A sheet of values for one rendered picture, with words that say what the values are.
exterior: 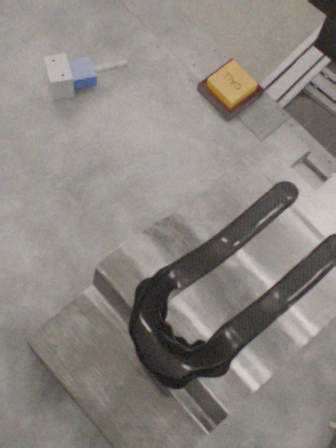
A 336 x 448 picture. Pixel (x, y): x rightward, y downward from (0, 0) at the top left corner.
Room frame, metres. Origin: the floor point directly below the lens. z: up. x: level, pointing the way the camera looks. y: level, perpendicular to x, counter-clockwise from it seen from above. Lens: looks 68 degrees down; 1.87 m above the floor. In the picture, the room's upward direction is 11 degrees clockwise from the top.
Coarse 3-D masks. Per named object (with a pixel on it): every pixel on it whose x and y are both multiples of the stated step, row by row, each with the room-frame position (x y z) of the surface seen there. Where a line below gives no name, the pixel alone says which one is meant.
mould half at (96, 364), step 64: (256, 192) 0.47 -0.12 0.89; (320, 192) 0.49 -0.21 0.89; (128, 256) 0.32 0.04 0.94; (256, 256) 0.38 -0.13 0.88; (64, 320) 0.24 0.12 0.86; (128, 320) 0.25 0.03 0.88; (192, 320) 0.25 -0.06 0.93; (320, 320) 0.30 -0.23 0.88; (64, 384) 0.15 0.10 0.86; (128, 384) 0.17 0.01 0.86; (192, 384) 0.18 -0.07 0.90; (256, 384) 0.19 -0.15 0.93
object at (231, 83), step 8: (232, 64) 0.72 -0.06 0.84; (216, 72) 0.70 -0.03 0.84; (224, 72) 0.70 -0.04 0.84; (232, 72) 0.70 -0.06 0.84; (240, 72) 0.71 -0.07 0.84; (208, 80) 0.68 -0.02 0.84; (216, 80) 0.68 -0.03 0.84; (224, 80) 0.69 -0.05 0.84; (232, 80) 0.69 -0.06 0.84; (240, 80) 0.69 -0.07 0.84; (248, 80) 0.69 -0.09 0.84; (216, 88) 0.67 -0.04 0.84; (224, 88) 0.67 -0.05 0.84; (232, 88) 0.67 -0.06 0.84; (240, 88) 0.68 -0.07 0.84; (248, 88) 0.68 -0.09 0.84; (224, 96) 0.66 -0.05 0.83; (232, 96) 0.66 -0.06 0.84; (240, 96) 0.66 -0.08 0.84; (232, 104) 0.65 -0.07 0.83
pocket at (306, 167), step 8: (304, 160) 0.55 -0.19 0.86; (312, 160) 0.55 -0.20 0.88; (296, 168) 0.54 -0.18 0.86; (304, 168) 0.54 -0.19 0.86; (312, 168) 0.54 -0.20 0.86; (320, 168) 0.54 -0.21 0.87; (304, 176) 0.53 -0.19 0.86; (312, 176) 0.53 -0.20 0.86; (320, 176) 0.53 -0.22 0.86; (328, 176) 0.53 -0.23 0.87; (312, 184) 0.52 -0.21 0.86; (320, 184) 0.52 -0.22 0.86
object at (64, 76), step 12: (48, 60) 0.65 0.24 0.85; (60, 60) 0.65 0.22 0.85; (72, 60) 0.67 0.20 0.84; (84, 60) 0.67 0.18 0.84; (48, 72) 0.63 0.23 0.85; (60, 72) 0.63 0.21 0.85; (72, 72) 0.64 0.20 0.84; (84, 72) 0.65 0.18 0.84; (96, 72) 0.66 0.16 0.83; (60, 84) 0.62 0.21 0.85; (72, 84) 0.62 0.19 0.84; (84, 84) 0.64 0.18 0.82; (96, 84) 0.65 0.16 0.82; (60, 96) 0.61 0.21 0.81; (72, 96) 0.62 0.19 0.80
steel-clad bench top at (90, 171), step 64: (0, 0) 0.78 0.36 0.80; (64, 0) 0.81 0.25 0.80; (128, 0) 0.83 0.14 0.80; (0, 64) 0.66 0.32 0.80; (128, 64) 0.71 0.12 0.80; (192, 64) 0.73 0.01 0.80; (0, 128) 0.54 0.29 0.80; (64, 128) 0.56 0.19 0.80; (128, 128) 0.59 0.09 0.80; (192, 128) 0.61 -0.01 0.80; (256, 128) 0.63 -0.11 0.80; (0, 192) 0.43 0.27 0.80; (64, 192) 0.45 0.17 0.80; (128, 192) 0.47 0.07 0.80; (192, 192) 0.49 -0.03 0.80; (0, 256) 0.33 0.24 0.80; (64, 256) 0.35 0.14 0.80; (0, 320) 0.23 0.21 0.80; (0, 384) 0.14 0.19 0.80; (320, 384) 0.23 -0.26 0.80
